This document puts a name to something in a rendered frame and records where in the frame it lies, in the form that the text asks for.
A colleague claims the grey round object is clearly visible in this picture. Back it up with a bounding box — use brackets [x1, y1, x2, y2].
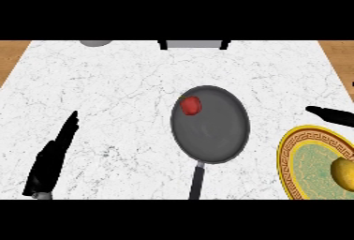
[78, 39, 115, 48]

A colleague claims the red bell pepper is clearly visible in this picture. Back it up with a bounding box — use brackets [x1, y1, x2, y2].
[178, 96, 203, 116]

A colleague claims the yellow bell pepper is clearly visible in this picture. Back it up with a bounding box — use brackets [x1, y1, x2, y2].
[328, 157, 354, 193]

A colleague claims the grey frying pan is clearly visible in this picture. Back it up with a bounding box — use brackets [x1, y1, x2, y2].
[168, 84, 252, 201]

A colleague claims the grey appliance with black legs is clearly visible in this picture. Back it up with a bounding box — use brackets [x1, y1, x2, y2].
[156, 39, 233, 51]

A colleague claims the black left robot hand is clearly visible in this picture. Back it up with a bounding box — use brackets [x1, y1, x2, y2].
[20, 110, 79, 199]

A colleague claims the ornate gold green plate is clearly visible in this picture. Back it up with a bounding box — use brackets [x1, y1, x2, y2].
[275, 125, 354, 201]

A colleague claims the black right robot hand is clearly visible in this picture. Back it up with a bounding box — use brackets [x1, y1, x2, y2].
[303, 105, 354, 128]

